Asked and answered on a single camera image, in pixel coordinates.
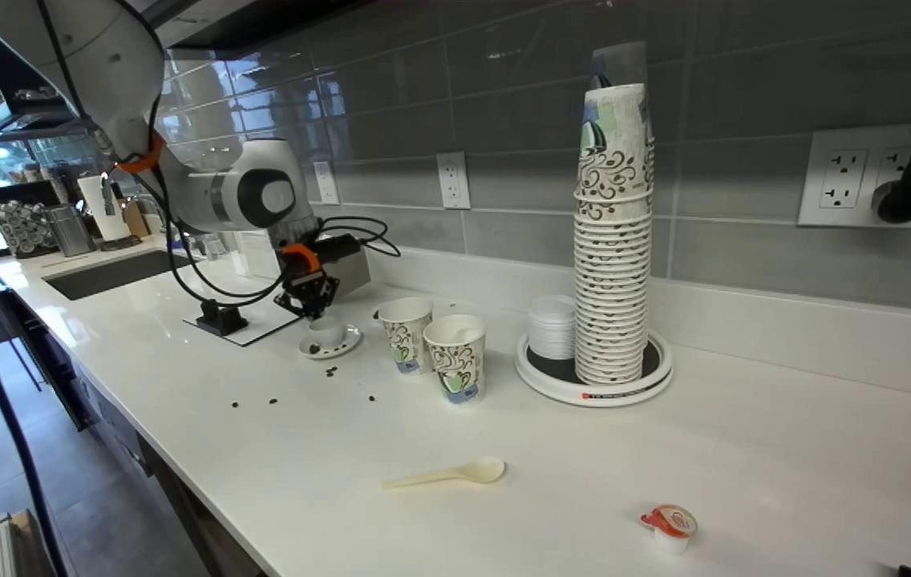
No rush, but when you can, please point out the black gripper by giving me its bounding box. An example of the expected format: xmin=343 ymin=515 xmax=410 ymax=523
xmin=277 ymin=243 xmax=338 ymax=318

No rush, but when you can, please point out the white tea cup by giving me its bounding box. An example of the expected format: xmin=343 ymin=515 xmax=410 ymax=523
xmin=308 ymin=318 xmax=341 ymax=347

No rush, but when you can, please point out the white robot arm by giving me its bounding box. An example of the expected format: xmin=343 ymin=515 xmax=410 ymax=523
xmin=0 ymin=0 xmax=338 ymax=318

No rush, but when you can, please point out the patterned paper cup rear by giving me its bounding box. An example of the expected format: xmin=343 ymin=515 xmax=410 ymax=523
xmin=372 ymin=300 xmax=432 ymax=371

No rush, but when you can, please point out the patterned paper cup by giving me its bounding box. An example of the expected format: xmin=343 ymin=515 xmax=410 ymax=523
xmin=372 ymin=300 xmax=432 ymax=371
xmin=423 ymin=314 xmax=485 ymax=403

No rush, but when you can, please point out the patterned paper cup front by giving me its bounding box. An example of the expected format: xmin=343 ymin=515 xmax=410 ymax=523
xmin=423 ymin=314 xmax=485 ymax=403

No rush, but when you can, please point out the round cup holder tray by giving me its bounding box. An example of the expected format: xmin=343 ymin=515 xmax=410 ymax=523
xmin=514 ymin=334 xmax=673 ymax=410

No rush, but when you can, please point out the tall paper cup stack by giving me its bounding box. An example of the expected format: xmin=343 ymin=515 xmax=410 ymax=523
xmin=574 ymin=84 xmax=653 ymax=371

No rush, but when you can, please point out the white tray with black object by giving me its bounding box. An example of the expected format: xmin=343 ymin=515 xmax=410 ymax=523
xmin=189 ymin=300 xmax=296 ymax=347

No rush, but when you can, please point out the stack of white lids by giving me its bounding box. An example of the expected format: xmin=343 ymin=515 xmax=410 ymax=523
xmin=527 ymin=296 xmax=574 ymax=360

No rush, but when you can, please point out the white plastic spoon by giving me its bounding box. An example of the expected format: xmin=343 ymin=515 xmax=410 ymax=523
xmin=384 ymin=459 xmax=506 ymax=489

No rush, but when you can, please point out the white double outlet with plug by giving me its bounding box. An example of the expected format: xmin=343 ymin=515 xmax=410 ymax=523
xmin=797 ymin=125 xmax=911 ymax=229

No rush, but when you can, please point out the white wall outlet far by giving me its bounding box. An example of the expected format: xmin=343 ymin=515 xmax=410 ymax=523
xmin=436 ymin=152 xmax=472 ymax=209

